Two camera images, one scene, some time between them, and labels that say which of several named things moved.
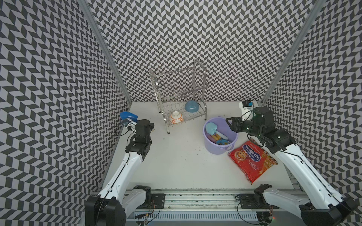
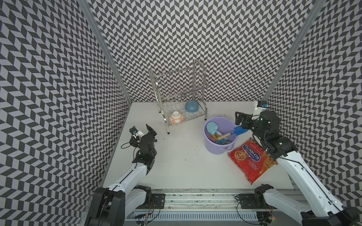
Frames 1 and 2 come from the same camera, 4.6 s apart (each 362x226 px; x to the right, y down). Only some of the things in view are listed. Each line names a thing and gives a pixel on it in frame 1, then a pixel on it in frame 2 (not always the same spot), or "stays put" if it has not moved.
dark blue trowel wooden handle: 123,115 → 237,131
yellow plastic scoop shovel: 216,137 stays put
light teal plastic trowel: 211,128 stays put
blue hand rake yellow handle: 223,141 stays put
